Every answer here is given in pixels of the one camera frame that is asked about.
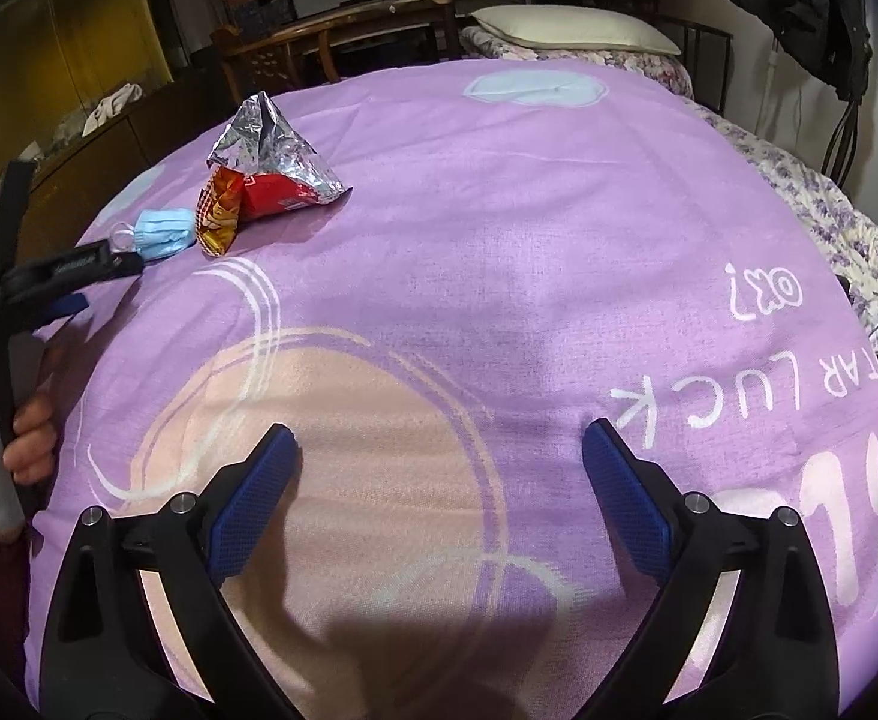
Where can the red snack packet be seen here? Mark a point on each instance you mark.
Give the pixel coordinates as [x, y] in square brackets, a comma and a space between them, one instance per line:
[221, 210]

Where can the silver foil bag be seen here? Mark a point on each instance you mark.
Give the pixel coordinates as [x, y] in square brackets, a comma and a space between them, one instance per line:
[274, 142]

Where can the wooden glass-front cabinet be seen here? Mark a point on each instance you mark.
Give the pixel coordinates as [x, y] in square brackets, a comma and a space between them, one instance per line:
[94, 37]

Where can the dark plastic crate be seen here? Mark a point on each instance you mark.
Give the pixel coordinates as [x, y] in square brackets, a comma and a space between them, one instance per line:
[263, 11]

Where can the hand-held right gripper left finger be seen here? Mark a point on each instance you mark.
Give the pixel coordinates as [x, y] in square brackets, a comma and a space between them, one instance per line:
[255, 495]

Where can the blue face mask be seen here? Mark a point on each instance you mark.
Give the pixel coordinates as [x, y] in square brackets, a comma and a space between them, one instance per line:
[161, 232]

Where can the person's left hand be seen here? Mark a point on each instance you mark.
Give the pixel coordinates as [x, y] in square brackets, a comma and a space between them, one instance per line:
[34, 435]

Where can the white cloth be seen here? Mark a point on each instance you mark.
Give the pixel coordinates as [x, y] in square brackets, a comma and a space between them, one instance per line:
[113, 106]

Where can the dark metal bed frame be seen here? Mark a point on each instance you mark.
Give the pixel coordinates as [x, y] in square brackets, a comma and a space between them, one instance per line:
[725, 67]

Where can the dark wooden armchair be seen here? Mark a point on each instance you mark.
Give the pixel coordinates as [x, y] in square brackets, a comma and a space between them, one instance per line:
[274, 52]

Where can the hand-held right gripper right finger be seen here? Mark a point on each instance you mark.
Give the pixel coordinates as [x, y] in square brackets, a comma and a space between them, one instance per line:
[626, 495]

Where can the purple printed blanket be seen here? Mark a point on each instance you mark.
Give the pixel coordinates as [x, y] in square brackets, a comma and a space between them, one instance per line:
[484, 240]

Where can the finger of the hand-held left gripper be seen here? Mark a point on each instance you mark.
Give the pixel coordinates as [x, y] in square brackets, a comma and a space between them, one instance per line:
[72, 264]
[68, 305]

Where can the cream pillow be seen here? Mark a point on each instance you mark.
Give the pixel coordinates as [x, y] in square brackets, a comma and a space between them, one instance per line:
[574, 26]

